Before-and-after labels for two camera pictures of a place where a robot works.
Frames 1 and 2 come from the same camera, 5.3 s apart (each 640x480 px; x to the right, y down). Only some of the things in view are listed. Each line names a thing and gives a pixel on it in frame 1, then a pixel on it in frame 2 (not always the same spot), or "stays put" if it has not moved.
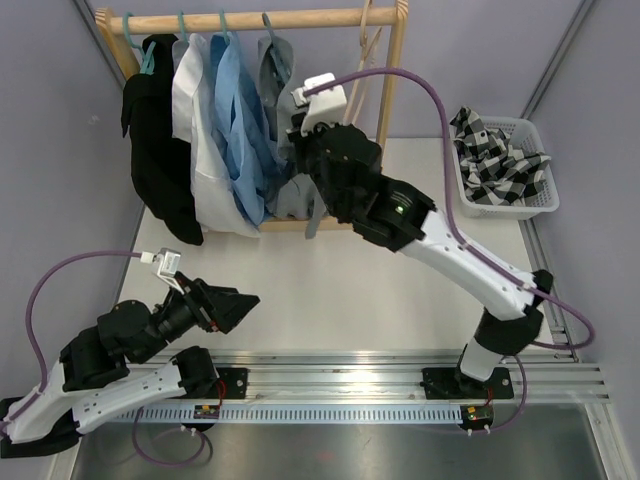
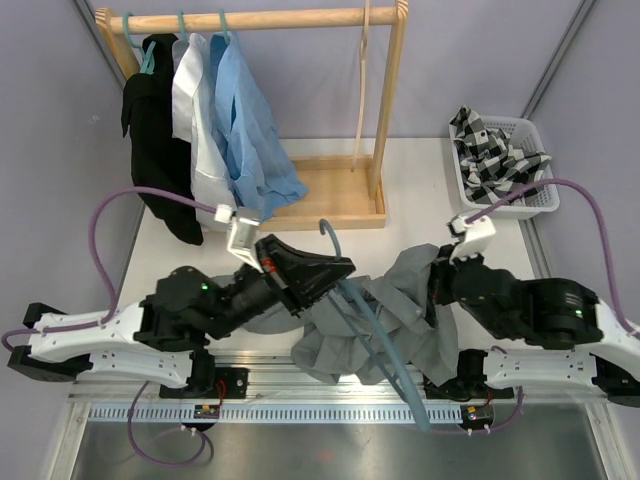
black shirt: x=161 y=165 stays put
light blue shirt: x=246 y=129 stays put
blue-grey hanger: x=267 y=23 to x=363 y=344
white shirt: x=194 y=122 stays put
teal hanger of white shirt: x=181 y=14 stays put
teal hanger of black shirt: x=148 y=60 stays put
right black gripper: x=302 y=141 to x=439 y=271
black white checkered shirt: x=493 y=171 stays put
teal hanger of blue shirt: x=223 y=26 stays put
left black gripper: x=215 y=307 to x=300 y=278
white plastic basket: x=523 y=136 stays put
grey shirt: x=298 y=195 to x=324 y=343
